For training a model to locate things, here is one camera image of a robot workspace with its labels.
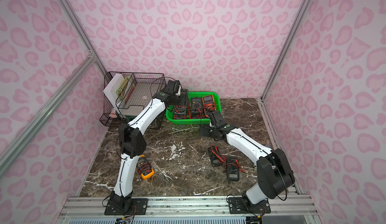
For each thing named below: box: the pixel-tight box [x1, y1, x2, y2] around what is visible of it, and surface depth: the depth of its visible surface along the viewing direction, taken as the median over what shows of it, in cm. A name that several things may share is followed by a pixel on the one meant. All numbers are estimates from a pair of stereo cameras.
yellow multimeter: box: [136, 154, 155, 180], surface depth 82 cm
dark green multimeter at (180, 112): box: [173, 104, 188, 120], surface depth 95 cm
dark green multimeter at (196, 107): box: [190, 97, 203, 119], surface depth 104 cm
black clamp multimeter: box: [226, 158, 240, 182], surface depth 83 cm
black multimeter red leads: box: [207, 145, 227, 167], surface depth 88 cm
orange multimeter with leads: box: [202, 94, 217, 118], surface depth 105 cm
